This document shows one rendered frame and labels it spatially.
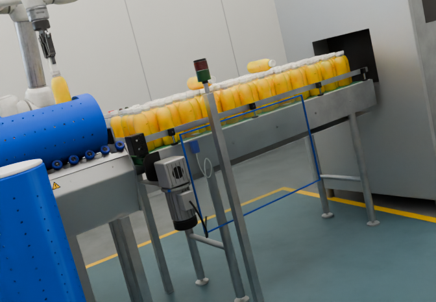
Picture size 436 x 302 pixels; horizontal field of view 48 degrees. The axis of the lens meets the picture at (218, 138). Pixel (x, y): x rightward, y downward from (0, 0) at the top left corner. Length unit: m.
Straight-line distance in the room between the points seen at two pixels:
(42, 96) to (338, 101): 1.72
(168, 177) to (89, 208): 0.40
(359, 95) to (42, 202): 2.03
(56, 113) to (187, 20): 3.64
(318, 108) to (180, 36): 3.02
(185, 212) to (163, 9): 3.68
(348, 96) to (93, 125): 1.57
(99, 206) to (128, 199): 0.14
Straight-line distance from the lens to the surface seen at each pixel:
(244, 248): 2.39
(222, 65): 5.79
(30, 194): 1.79
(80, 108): 2.25
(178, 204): 2.19
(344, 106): 3.02
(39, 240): 1.82
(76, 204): 2.25
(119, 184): 2.30
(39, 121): 2.19
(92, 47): 5.29
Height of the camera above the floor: 1.22
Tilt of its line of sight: 9 degrees down
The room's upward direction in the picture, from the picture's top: 14 degrees counter-clockwise
